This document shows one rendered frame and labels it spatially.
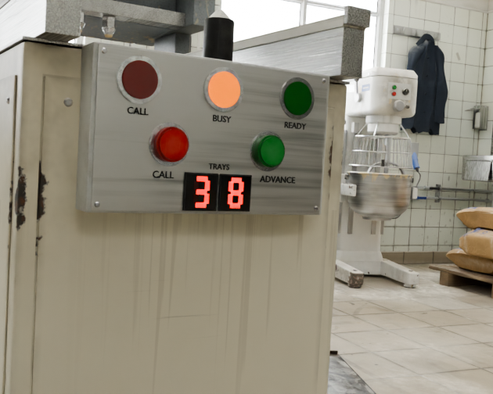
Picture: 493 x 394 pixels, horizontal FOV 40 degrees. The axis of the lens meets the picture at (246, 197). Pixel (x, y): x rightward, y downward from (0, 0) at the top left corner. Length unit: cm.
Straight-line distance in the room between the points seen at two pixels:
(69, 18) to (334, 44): 27
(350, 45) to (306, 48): 6
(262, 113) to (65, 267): 22
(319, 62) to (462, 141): 521
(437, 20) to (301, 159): 516
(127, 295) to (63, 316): 6
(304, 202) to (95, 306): 22
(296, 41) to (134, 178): 27
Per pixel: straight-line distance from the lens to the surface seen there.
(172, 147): 58
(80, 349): 62
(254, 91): 63
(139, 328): 63
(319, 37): 72
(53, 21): 56
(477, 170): 546
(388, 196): 430
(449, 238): 588
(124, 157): 57
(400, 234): 555
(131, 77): 57
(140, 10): 141
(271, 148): 63
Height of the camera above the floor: 75
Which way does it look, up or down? 3 degrees down
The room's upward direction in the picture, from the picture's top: 3 degrees clockwise
